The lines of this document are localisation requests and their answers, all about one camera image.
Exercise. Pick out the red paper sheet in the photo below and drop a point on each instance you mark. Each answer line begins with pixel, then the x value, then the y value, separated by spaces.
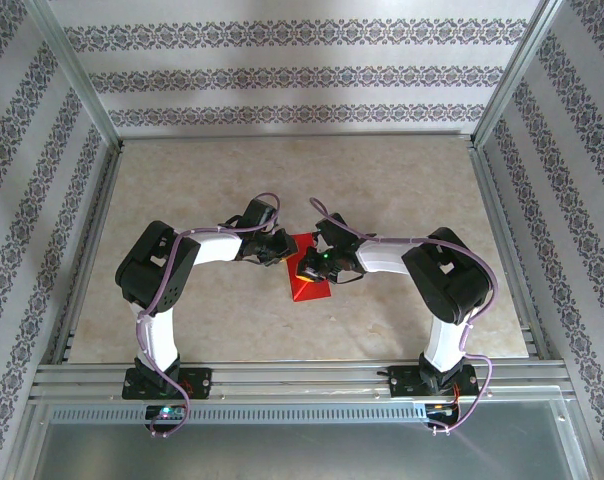
pixel 312 292

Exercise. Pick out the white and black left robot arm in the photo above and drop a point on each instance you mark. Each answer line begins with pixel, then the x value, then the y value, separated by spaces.
pixel 152 280

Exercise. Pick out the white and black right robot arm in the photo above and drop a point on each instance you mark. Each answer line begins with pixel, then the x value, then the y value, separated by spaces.
pixel 447 285

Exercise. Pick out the grey metal sheet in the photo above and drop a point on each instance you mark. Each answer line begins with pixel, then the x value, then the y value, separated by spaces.
pixel 302 450

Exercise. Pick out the control board with yellow light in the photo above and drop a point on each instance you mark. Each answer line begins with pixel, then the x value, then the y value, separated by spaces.
pixel 439 410

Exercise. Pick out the control board with green light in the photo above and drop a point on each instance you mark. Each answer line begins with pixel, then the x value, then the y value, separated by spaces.
pixel 164 412

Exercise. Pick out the long aluminium mounting rail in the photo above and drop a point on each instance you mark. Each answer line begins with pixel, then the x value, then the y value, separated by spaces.
pixel 302 375

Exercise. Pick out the thin aluminium wall rail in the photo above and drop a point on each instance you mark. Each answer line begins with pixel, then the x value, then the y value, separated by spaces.
pixel 297 135

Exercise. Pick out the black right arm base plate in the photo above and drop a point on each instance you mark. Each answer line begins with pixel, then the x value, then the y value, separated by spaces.
pixel 399 382

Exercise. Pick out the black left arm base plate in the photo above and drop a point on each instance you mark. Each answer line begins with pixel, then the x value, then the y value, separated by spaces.
pixel 202 382

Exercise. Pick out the aluminium side rail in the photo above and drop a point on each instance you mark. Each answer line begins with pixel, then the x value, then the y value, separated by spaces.
pixel 88 250
pixel 502 225

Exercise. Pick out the aluminium frame post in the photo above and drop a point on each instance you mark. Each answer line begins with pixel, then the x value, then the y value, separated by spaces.
pixel 77 75
pixel 517 70

